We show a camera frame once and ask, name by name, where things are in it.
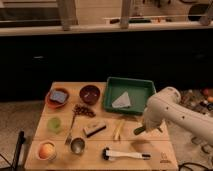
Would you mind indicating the dark purple bowl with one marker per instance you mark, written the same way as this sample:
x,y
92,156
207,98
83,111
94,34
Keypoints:
x,y
89,94

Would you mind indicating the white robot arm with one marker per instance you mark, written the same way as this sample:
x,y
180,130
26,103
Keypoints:
x,y
165,104

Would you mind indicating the grey cloth piece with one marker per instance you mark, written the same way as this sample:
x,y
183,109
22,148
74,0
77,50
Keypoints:
x,y
122,101

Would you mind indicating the black stand left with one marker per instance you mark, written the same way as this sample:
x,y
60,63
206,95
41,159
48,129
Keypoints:
x,y
20,142

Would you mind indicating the spice bottles rack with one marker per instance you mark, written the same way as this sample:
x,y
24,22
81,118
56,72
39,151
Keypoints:
x,y
196,101

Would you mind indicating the green plastic tray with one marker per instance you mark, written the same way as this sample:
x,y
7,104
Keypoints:
x,y
138,92

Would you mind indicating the blue sponge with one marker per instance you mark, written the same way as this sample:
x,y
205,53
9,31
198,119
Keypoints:
x,y
58,96

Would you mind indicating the white dish brush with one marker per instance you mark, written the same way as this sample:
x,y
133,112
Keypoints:
x,y
107,154

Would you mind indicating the white bowl with orange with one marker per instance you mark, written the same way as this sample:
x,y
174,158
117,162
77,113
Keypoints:
x,y
46,151

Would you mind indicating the green plastic cup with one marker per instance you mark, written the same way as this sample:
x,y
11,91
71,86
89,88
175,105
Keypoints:
x,y
54,125

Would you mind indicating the green pepper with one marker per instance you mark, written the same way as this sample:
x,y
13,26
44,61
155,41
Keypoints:
x,y
139,130

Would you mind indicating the bunch of dark grapes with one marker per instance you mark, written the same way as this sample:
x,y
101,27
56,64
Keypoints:
x,y
83,110

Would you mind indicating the wooden block eraser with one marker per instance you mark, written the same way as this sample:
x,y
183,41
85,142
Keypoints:
x,y
94,127

